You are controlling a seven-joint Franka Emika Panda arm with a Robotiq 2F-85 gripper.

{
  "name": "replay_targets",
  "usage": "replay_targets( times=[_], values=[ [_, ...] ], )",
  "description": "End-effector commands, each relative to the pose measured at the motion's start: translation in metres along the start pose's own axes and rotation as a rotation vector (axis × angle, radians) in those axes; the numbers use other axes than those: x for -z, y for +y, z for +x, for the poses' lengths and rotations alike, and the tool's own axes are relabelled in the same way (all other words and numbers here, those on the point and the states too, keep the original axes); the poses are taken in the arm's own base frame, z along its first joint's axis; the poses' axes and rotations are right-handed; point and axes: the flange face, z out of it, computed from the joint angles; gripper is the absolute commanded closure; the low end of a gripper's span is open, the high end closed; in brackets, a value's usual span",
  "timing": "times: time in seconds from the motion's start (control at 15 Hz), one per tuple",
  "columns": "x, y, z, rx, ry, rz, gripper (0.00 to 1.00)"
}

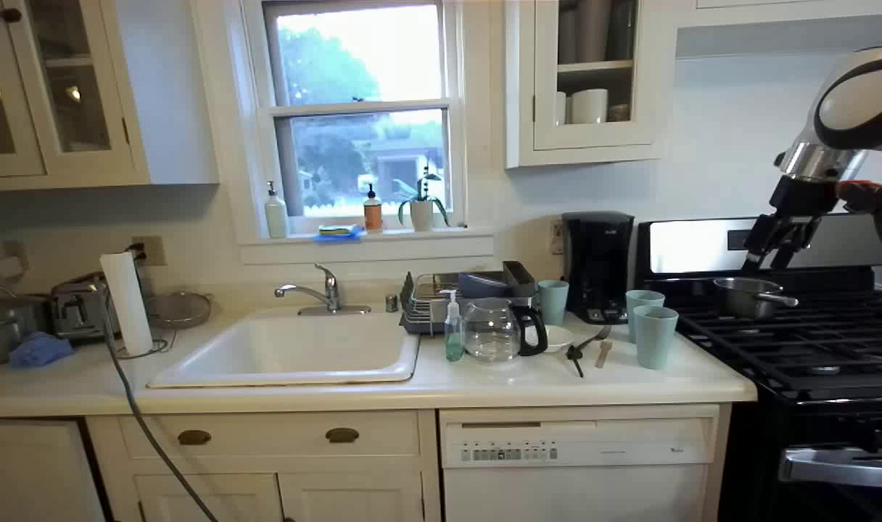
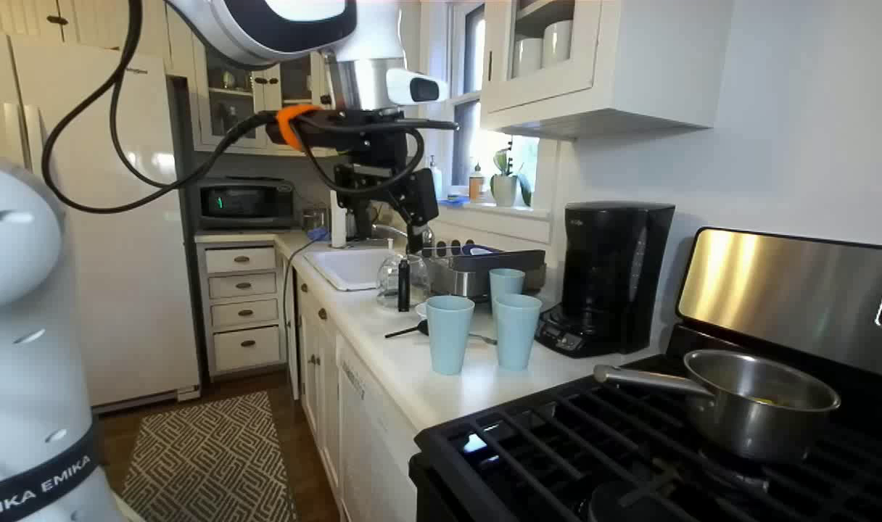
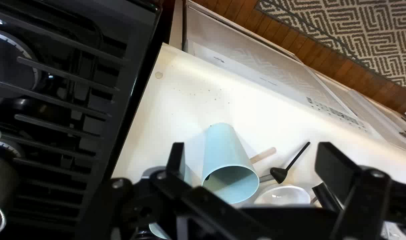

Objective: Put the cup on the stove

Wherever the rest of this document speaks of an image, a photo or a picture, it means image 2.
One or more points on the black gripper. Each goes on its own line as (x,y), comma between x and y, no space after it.
(377,161)

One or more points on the white glass-front upper cabinets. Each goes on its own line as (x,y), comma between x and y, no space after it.
(232,102)

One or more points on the white drawer cabinet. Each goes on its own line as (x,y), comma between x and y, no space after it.
(241,308)

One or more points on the small black bottle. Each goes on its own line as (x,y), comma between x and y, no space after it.
(403,284)

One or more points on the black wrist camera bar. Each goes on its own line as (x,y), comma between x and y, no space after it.
(383,122)

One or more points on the black coffee maker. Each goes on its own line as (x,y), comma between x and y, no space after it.
(611,270)

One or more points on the white mug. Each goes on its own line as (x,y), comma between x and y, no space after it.
(559,41)
(528,57)

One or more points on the silver metal pot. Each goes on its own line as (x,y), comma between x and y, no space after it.
(450,276)

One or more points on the white wall cabinet glass door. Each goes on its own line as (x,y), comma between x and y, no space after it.
(633,68)

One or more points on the white refrigerator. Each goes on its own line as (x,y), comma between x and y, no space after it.
(132,270)

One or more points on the white kitchen sink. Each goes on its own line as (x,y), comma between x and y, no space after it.
(348,267)

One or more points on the black toaster oven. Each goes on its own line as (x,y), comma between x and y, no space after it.
(241,203)

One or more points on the clear drinking glass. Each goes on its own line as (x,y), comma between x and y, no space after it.
(390,276)

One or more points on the patterned grey rug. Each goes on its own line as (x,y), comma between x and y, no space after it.
(209,464)

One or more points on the potted green plant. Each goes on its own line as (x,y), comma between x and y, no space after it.
(502,183)

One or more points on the orange soap bottle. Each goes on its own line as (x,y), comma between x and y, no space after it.
(476,186)

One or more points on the kitchen window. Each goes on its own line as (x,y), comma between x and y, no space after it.
(475,58)

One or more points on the black steel gas stove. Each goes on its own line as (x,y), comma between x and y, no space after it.
(575,454)

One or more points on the white lower counter cabinets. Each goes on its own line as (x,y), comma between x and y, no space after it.
(364,435)

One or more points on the white paper towel roll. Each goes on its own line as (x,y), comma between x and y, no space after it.
(338,221)

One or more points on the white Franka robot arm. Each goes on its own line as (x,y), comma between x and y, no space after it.
(15,290)

